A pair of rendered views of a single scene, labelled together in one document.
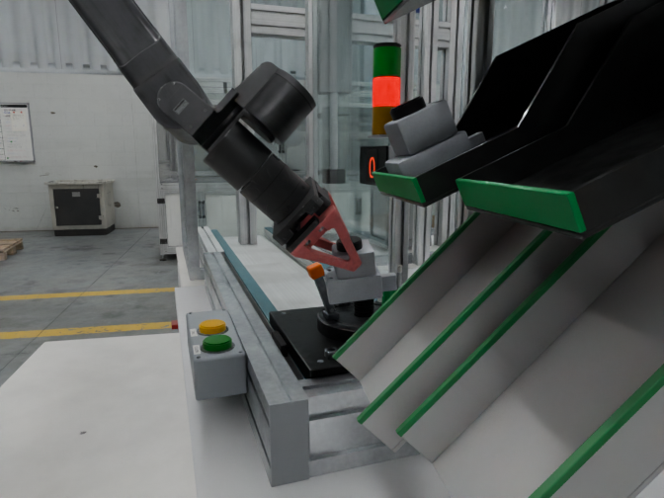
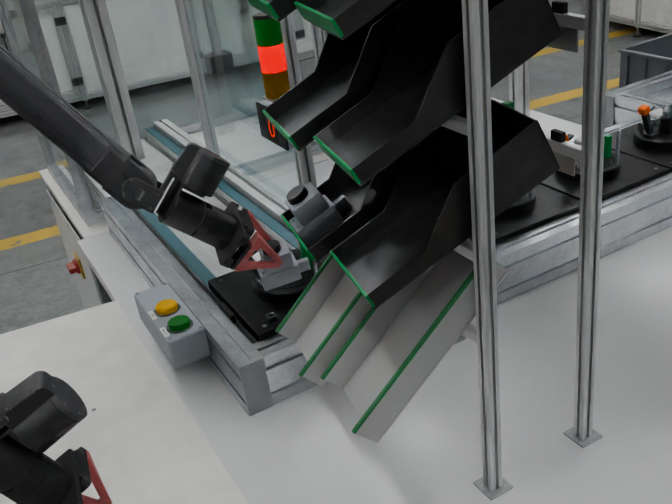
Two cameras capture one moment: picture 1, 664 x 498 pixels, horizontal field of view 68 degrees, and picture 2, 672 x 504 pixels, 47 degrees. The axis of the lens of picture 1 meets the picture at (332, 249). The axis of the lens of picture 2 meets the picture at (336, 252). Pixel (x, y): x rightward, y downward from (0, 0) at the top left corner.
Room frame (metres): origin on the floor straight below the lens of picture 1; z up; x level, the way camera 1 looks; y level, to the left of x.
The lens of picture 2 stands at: (-0.55, 0.01, 1.69)
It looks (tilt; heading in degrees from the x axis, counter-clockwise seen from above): 28 degrees down; 353
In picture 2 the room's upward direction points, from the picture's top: 8 degrees counter-clockwise
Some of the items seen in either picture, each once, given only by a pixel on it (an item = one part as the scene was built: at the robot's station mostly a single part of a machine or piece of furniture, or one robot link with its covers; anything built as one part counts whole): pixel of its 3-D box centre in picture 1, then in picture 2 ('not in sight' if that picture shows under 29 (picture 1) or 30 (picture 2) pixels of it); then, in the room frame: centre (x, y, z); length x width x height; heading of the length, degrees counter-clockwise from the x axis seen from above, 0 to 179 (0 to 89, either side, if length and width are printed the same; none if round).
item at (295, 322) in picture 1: (364, 332); (291, 287); (0.71, -0.05, 0.96); 0.24 x 0.24 x 0.02; 19
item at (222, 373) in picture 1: (213, 348); (170, 322); (0.72, 0.18, 0.93); 0.21 x 0.07 x 0.06; 19
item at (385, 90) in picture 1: (386, 92); (272, 57); (0.93, -0.10, 1.33); 0.05 x 0.05 x 0.05
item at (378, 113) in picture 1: (385, 121); (276, 82); (0.93, -0.10, 1.28); 0.05 x 0.05 x 0.05
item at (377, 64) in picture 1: (386, 63); (268, 30); (0.93, -0.10, 1.38); 0.05 x 0.05 x 0.05
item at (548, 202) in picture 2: not in sight; (501, 183); (0.87, -0.52, 1.01); 0.24 x 0.24 x 0.13; 19
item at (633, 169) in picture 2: not in sight; (588, 151); (0.95, -0.75, 1.01); 0.24 x 0.24 x 0.13; 19
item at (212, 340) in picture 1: (217, 346); (179, 325); (0.66, 0.16, 0.96); 0.04 x 0.04 x 0.02
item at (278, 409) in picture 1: (236, 316); (171, 279); (0.92, 0.19, 0.91); 0.89 x 0.06 x 0.11; 19
